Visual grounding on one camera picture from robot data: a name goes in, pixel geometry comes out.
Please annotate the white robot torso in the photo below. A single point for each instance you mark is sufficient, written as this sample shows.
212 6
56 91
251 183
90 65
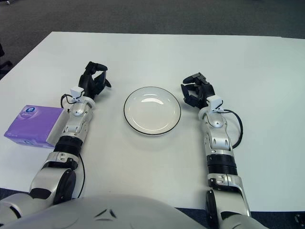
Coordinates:
107 214

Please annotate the white right wrist sensor box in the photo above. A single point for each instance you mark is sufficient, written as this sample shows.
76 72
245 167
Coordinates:
215 102

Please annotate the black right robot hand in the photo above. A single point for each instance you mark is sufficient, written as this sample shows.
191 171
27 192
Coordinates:
202 90

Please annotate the white plate with black rim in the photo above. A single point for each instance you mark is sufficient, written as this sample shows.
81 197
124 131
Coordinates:
152 112

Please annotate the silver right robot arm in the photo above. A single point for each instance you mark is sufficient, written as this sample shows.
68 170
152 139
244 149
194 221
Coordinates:
220 143

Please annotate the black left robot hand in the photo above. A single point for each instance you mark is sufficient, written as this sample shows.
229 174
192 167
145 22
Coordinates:
89 82

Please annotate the purple tissue paper pack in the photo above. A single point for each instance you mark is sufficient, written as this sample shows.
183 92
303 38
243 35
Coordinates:
31 126

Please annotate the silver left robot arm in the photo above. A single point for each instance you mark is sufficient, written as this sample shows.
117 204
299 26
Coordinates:
74 124

